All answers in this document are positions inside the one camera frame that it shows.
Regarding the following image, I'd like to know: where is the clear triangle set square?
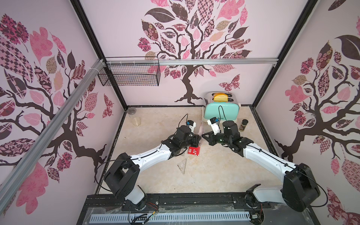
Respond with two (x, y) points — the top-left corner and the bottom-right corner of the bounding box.
(177, 158), (187, 175)

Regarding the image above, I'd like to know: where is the red ruler set package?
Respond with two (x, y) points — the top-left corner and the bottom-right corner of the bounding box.
(198, 124), (204, 137)
(187, 147), (200, 156)

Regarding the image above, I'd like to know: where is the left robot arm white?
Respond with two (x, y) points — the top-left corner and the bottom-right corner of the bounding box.
(104, 121), (201, 205)

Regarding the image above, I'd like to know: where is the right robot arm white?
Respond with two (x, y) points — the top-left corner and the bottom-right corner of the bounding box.
(202, 117), (321, 212)

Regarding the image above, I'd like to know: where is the mint green toaster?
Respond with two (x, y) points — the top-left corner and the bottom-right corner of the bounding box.
(202, 92), (241, 122)

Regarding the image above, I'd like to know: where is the yellow toast slice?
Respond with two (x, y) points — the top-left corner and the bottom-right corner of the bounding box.
(213, 93), (229, 102)

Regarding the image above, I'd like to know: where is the clear glass jar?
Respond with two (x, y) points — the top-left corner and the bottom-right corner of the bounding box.
(127, 107), (141, 127)

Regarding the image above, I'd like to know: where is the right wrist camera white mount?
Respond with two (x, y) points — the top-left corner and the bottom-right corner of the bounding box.
(207, 117), (221, 135)

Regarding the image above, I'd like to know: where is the black wire basket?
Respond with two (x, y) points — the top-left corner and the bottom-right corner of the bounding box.
(98, 56), (161, 86)

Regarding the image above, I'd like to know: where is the aluminium rail back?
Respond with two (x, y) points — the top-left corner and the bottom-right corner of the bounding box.
(107, 58), (278, 66)

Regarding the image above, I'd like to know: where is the aluminium rail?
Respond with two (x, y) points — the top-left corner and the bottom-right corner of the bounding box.
(107, 58), (278, 66)
(1, 59), (106, 213)

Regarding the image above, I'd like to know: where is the white slotted cable duct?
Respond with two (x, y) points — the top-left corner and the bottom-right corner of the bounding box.
(88, 211), (251, 225)

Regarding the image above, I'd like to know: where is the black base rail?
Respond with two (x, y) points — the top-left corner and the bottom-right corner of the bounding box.
(84, 192), (285, 210)

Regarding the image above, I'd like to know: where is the aluminium rail left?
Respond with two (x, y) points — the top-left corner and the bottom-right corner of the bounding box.
(1, 59), (106, 213)

